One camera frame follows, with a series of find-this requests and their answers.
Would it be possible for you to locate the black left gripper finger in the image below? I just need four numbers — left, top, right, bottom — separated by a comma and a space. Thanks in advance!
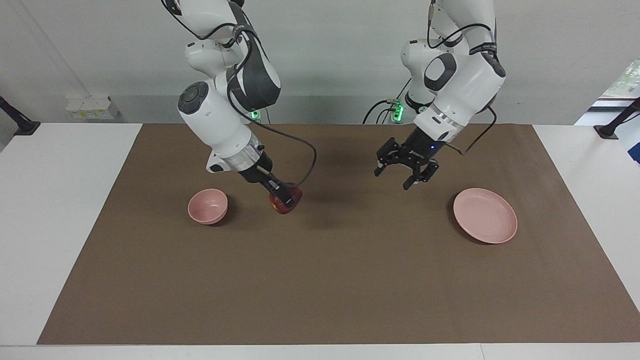
403, 159, 440, 191
373, 138, 402, 177

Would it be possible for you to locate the dark red apple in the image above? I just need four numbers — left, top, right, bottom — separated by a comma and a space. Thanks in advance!
269, 186, 303, 215

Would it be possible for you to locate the pink bowl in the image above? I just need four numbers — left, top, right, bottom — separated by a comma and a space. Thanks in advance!
187, 188, 229, 225

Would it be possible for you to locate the pink plate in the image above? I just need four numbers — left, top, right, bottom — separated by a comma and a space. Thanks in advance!
453, 187, 519, 245

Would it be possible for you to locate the brown table mat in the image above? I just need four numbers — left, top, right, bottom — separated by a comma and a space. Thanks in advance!
36, 123, 640, 346

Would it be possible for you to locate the black stand foot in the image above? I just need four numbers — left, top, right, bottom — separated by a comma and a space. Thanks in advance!
0, 95, 42, 137
593, 97, 640, 140

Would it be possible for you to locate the window with greenery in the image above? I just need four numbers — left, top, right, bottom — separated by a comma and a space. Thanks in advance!
602, 59, 640, 101

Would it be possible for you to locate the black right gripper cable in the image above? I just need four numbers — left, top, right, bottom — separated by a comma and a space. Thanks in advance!
162, 0, 318, 190

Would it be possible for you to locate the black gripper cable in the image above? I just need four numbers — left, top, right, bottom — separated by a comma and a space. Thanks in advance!
162, 0, 318, 190
426, 0, 499, 156

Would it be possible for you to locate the black arm base cable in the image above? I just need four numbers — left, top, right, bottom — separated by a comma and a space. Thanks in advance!
363, 99, 401, 125

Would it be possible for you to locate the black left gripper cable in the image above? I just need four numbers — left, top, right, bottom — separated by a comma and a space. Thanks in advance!
426, 0, 499, 156

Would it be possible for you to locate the white wall socket strip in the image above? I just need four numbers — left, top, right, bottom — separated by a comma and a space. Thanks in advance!
66, 96, 121, 121

